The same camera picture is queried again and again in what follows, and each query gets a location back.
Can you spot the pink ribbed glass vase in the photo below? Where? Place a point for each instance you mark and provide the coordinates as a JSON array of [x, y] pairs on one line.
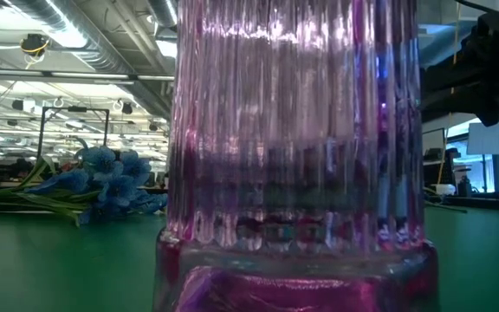
[[293, 130]]

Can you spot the blue artificial flower bunch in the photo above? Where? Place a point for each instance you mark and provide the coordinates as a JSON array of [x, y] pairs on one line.
[[111, 182]]

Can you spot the white sign board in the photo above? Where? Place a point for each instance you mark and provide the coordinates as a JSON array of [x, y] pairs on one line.
[[490, 138]]

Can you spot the green flower stem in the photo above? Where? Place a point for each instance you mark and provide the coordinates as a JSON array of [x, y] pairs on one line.
[[444, 206]]

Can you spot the black yellow ceiling device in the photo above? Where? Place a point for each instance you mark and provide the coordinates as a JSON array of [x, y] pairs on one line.
[[34, 44]]

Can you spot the green table mat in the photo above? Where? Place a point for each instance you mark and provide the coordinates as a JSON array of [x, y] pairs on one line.
[[80, 268]]

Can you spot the silver ceiling duct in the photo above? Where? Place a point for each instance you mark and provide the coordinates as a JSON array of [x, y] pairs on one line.
[[150, 102]]

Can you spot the ceiling light rail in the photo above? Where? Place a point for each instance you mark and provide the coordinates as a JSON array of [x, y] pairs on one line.
[[102, 76]]

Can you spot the black metal frame stand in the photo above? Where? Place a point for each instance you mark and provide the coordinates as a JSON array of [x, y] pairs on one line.
[[40, 138]]

